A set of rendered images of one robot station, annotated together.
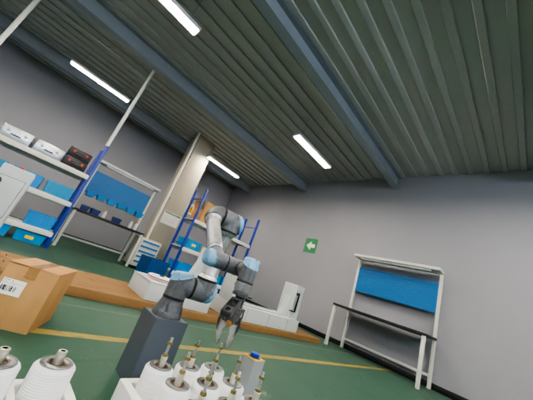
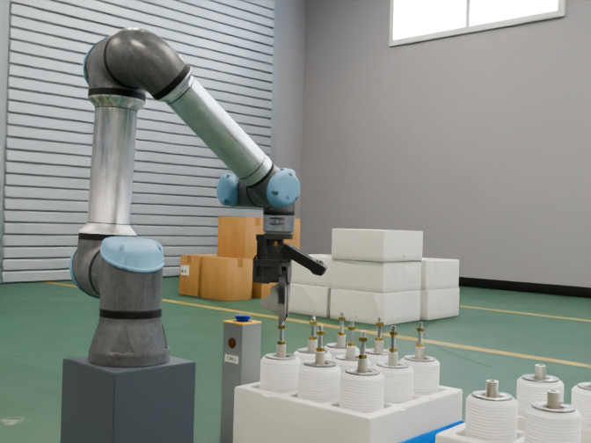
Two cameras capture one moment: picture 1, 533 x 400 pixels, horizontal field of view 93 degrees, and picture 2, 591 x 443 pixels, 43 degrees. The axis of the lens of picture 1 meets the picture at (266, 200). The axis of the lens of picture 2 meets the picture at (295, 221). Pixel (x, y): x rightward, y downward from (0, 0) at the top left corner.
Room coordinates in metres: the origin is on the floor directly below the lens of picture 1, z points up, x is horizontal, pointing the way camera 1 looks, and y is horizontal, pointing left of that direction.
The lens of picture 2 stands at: (1.34, 1.74, 0.57)
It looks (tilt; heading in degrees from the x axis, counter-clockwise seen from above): 0 degrees down; 264
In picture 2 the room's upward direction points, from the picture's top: 2 degrees clockwise
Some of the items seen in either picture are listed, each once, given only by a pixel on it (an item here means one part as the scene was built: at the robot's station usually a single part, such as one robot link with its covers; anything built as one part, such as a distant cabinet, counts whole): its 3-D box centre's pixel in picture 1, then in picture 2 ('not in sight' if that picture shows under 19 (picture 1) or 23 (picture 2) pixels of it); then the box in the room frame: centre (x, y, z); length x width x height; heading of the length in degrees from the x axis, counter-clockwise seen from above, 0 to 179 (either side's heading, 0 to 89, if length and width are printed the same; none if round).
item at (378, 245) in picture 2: not in sight; (376, 244); (0.35, -2.71, 0.45); 0.39 x 0.39 x 0.18; 40
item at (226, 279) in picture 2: not in sight; (226, 278); (1.22, -3.77, 0.15); 0.30 x 0.24 x 0.30; 129
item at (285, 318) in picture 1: (262, 295); not in sight; (4.28, -0.45, 0.45); 1.51 x 0.57 x 0.74; 130
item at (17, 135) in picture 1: (17, 137); not in sight; (3.94, 4.00, 1.42); 0.42 x 0.37 x 0.20; 37
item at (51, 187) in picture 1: (57, 190); not in sight; (4.47, 3.40, 0.89); 0.50 x 0.38 x 0.21; 40
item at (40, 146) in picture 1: (47, 151); not in sight; (4.19, 3.70, 1.42); 0.42 x 0.37 x 0.20; 43
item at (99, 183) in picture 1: (113, 213); not in sight; (5.76, 3.07, 0.94); 1.40 x 0.70 x 1.89; 130
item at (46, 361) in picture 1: (56, 363); (492, 395); (0.80, 0.36, 0.25); 0.08 x 0.08 x 0.01
